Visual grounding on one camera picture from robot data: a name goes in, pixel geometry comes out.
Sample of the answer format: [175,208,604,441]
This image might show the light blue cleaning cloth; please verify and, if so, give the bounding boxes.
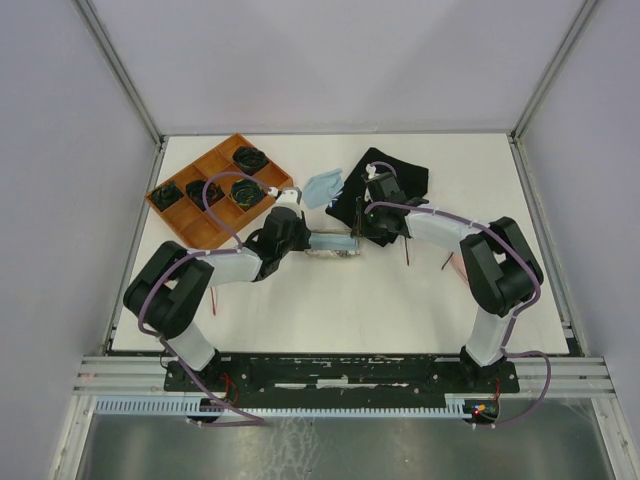
[309,232,360,251]

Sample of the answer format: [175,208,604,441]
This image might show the marble pattern glasses case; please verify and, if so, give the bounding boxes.
[304,230,361,259]

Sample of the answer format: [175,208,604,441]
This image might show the brown sunglasses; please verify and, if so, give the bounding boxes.
[403,239,461,270]

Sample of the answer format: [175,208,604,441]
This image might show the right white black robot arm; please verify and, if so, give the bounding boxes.
[354,164,544,391]

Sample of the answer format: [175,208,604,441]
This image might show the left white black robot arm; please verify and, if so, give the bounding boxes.
[123,206,311,390]

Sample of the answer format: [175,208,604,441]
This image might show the red sunglasses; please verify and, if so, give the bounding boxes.
[209,287,218,317]

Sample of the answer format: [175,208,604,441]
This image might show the black folded cloth pouch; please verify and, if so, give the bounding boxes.
[325,147,429,247]

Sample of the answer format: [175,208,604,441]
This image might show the crumpled light blue cloth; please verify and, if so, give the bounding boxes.
[302,169,344,209]

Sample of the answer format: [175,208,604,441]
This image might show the rolled blue yellow belt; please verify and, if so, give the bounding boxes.
[230,179,265,211]

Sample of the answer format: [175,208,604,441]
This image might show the wooden compartment tray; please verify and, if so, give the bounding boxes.
[146,134,294,249]

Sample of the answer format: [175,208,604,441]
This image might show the rolled black belt top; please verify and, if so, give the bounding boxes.
[232,146,268,175]

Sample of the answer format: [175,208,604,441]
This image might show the rolled black belt middle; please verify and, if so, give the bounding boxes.
[185,180,225,211]

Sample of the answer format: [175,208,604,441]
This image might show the rolled green black belt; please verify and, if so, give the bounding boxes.
[151,181,183,211]

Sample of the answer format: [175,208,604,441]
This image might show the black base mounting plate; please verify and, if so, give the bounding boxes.
[164,352,520,406]

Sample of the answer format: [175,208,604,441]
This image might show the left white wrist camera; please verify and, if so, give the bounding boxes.
[267,187,302,208]

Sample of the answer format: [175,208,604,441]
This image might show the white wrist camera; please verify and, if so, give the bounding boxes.
[267,187,302,208]
[364,164,379,181]

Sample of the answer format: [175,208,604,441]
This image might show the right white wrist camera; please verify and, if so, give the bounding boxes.
[364,164,379,181]

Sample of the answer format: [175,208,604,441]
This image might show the right aluminium frame post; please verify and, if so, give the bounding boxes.
[509,0,601,144]

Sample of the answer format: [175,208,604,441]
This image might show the aluminium frame post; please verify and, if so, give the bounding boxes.
[509,0,601,144]
[72,0,164,145]

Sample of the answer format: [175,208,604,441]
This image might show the white slotted cable duct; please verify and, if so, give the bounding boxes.
[94,389,475,419]

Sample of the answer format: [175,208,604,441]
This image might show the left aluminium frame post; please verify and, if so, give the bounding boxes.
[72,0,164,145]

